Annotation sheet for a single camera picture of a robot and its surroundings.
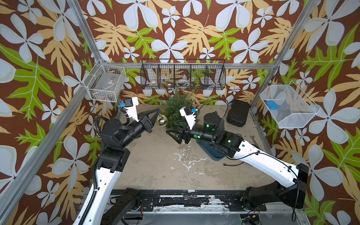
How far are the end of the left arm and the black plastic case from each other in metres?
0.71

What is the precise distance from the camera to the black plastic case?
1.07 m

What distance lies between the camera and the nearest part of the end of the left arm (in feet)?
1.63
